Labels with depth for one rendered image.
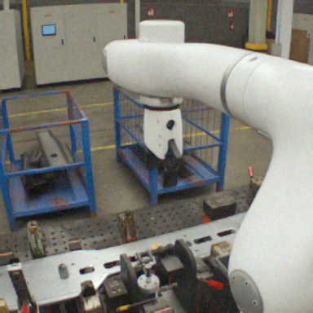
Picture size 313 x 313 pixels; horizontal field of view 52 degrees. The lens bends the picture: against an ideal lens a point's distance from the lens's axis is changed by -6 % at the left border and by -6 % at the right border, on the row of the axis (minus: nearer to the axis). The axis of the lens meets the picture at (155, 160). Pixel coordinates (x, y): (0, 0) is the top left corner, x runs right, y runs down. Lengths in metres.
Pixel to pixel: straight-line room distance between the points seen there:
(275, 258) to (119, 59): 0.38
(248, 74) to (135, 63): 0.20
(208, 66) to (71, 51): 8.36
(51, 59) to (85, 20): 1.27
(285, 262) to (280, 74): 0.18
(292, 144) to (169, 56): 0.25
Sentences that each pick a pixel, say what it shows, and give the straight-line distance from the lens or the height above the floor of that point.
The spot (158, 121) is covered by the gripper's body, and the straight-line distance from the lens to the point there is 0.65.
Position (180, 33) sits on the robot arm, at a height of 1.74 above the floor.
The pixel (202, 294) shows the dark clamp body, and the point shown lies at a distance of 1.06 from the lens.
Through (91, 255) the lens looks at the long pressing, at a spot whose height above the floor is 1.00.
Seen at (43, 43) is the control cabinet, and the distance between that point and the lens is 8.68.
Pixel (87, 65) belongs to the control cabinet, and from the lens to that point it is 8.88.
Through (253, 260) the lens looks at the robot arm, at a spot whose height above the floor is 1.58.
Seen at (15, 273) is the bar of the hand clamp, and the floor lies 1.21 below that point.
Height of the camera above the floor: 1.78
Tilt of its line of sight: 25 degrees down
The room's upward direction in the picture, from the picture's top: straight up
